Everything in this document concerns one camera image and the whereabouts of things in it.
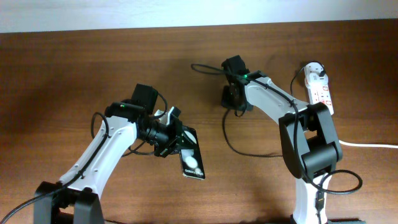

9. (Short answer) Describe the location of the black Galaxy flip phone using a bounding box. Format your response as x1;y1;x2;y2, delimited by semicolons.
179;126;206;180

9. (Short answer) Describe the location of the black charger cable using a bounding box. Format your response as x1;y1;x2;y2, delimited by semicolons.
221;61;327;158

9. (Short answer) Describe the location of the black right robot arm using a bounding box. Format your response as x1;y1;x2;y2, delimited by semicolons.
221;55;343;223

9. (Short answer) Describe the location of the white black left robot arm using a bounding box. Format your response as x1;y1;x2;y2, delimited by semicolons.
34;84;205;223

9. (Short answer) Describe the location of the white charger adapter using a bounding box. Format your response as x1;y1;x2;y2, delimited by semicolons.
304;62;328;86

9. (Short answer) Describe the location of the white power strip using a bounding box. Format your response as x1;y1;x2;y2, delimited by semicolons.
304;79;334;115

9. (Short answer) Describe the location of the white power strip cord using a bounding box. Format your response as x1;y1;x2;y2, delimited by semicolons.
338;139;398;149

